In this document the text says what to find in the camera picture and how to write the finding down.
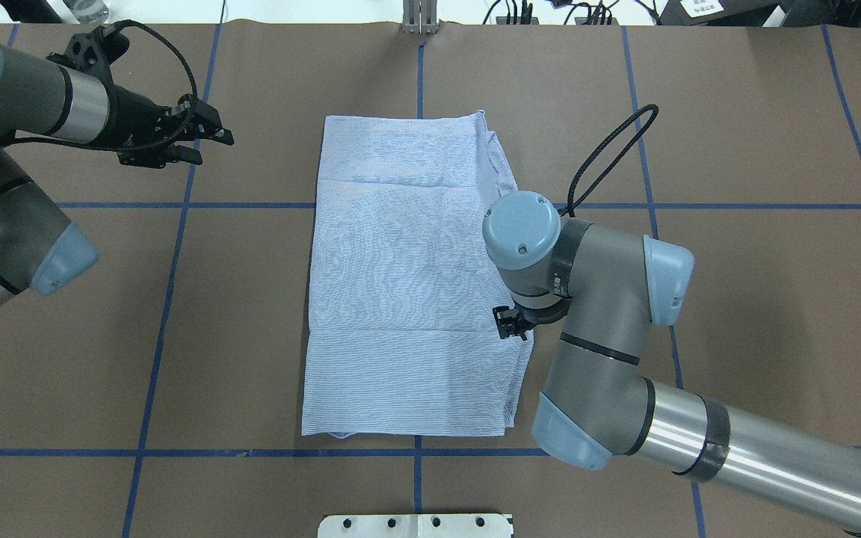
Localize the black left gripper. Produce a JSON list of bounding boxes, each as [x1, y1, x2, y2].
[[105, 86, 235, 168]]

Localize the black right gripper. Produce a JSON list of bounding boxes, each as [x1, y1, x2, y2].
[[493, 304, 537, 341]]

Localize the light blue striped shirt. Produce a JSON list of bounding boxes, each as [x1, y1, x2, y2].
[[300, 111, 533, 439]]

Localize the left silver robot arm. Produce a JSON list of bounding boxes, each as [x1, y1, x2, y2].
[[0, 20, 235, 307]]

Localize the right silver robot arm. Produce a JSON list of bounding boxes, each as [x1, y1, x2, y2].
[[483, 194, 861, 535]]

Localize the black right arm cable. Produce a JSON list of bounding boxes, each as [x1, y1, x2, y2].
[[561, 104, 660, 217]]

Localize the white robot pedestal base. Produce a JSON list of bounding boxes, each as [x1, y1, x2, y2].
[[317, 513, 516, 537]]

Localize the aluminium frame post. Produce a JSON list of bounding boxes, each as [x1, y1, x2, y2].
[[401, 0, 439, 35]]

